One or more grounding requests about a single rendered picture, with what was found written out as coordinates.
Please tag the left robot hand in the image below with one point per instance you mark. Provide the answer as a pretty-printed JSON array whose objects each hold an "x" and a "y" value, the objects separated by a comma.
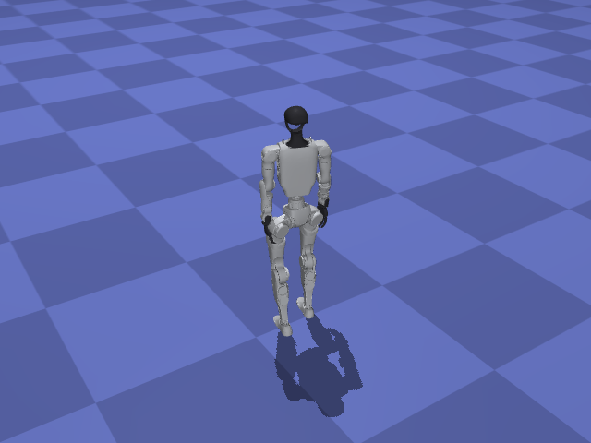
[{"x": 266, "y": 230}]

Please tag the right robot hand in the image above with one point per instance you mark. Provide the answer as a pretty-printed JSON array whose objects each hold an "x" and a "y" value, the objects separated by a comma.
[{"x": 324, "y": 212}]

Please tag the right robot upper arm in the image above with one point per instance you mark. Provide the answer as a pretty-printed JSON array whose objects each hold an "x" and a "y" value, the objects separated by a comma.
[{"x": 324, "y": 158}]

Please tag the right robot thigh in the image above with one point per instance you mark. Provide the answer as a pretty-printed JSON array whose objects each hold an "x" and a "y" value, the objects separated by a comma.
[{"x": 307, "y": 238}]

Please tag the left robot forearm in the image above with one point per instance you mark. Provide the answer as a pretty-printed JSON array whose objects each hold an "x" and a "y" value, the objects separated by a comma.
[{"x": 266, "y": 201}]

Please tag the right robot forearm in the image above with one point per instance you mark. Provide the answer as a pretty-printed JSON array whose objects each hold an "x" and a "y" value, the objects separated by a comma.
[{"x": 323, "y": 193}]

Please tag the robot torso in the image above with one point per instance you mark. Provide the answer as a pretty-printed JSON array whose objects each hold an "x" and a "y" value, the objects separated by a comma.
[{"x": 296, "y": 173}]

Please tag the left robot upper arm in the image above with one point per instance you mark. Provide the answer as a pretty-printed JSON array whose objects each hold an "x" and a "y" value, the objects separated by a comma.
[{"x": 269, "y": 155}]

